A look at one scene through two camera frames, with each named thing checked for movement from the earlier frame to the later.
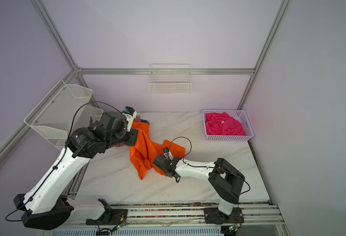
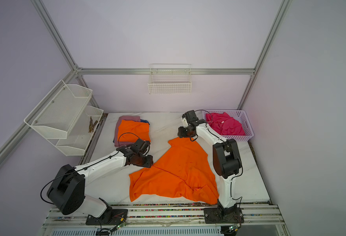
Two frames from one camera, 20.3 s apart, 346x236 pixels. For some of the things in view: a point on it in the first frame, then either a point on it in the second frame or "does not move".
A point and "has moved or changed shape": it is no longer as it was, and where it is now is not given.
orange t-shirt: (142, 153) has moved or changed shape
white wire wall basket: (170, 78) does not move
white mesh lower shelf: (85, 116) does not move
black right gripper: (166, 172) → (182, 134)
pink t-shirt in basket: (222, 124) does not move
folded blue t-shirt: (144, 121) does not move
